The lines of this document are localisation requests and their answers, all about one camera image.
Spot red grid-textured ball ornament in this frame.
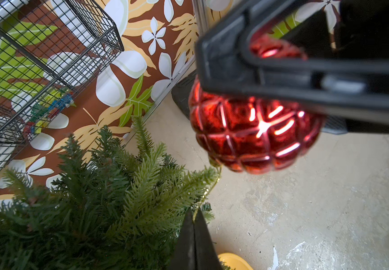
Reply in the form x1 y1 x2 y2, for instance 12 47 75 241
188 33 327 175

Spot yellow plastic tray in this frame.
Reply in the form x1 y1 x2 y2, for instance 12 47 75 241
218 253 253 270

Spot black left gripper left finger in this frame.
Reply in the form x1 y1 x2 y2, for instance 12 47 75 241
168 209 195 270

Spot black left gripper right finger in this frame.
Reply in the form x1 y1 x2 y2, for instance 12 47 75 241
194 210 222 270

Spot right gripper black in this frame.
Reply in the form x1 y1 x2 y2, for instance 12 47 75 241
196 1 389 126

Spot aluminium frame post right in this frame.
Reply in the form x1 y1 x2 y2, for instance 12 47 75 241
192 0 210 37

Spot black wire wall basket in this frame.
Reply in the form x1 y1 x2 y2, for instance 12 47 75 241
0 1 124 172

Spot small green christmas tree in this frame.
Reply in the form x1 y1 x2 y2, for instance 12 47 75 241
0 117 221 270

